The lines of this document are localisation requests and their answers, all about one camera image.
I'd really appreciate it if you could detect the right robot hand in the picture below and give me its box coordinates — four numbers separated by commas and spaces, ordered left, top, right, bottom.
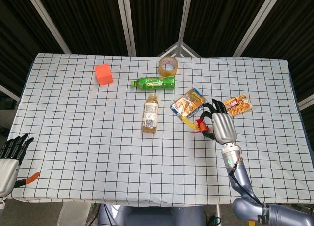
197, 98, 238, 145

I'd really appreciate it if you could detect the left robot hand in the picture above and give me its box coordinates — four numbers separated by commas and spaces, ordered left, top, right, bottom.
0, 133, 41, 198

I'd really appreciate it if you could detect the colourful feather shuttlecock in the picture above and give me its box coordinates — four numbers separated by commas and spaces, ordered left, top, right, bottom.
181, 114, 212, 134

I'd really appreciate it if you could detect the robot base body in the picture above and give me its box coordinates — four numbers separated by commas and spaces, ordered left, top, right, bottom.
98, 204, 206, 226

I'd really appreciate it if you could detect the orange snack box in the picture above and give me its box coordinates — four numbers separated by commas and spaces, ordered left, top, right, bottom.
222, 94, 254, 117

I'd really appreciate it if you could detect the blue snack bag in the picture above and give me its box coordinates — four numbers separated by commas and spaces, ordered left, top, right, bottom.
170, 88, 208, 122

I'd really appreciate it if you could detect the yellow tea bottle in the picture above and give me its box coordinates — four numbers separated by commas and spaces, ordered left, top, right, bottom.
141, 94, 159, 134

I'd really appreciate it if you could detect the green tea bottle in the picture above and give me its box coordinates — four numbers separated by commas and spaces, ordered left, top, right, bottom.
130, 76, 176, 91

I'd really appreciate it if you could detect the brown packing tape roll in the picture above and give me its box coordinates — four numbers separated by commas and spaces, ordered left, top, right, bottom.
158, 56, 179, 77

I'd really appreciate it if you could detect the checkered white tablecloth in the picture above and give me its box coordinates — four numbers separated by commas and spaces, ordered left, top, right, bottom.
4, 53, 314, 208

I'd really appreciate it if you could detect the orange foam cube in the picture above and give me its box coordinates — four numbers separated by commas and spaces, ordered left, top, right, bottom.
95, 63, 115, 85

